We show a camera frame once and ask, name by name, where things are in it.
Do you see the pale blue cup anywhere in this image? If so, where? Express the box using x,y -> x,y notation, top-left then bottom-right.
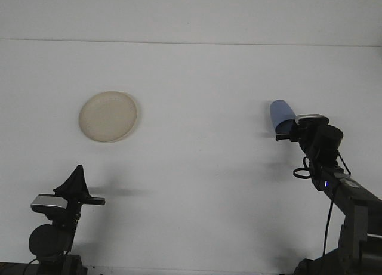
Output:
269,99 -> 297,138

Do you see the pale round plate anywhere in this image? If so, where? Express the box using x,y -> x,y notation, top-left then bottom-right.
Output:
78,91 -> 140,144

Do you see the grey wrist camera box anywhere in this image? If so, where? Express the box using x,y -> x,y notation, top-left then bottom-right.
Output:
30,194 -> 68,214
294,113 -> 330,126

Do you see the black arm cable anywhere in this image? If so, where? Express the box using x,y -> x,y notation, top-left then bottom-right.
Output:
293,154 -> 352,258
25,258 -> 39,275

